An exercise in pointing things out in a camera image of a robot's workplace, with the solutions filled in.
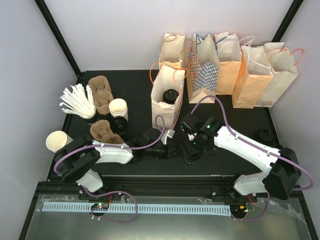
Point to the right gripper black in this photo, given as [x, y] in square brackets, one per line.
[189, 148]

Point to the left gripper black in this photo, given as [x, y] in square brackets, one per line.
[171, 147]

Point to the single black paper cup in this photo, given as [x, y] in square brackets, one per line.
[191, 160]

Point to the Cream Bear paper bag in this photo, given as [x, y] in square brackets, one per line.
[166, 115]

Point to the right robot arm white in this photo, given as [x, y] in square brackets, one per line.
[278, 172]

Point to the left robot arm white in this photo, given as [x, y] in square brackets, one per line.
[75, 161]

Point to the blue checkered paper bag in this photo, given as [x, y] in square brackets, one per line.
[203, 66]

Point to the back pulp cup carrier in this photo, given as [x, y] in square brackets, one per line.
[102, 94]

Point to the orange bag behind right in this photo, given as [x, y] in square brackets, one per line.
[254, 76]

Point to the plain beige paper bag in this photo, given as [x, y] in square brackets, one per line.
[172, 51]

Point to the white wrapped straws bundle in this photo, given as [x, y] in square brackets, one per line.
[78, 101]

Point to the right Cream Bear bag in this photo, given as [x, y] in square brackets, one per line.
[284, 68]

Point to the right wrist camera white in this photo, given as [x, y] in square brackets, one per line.
[191, 137]

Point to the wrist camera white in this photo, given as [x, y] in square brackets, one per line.
[191, 137]
[168, 134]

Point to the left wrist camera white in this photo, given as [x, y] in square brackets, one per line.
[168, 134]

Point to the orange bag white handles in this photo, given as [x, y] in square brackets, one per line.
[230, 60]

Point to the pale blue cable duct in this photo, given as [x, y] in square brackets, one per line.
[131, 208]

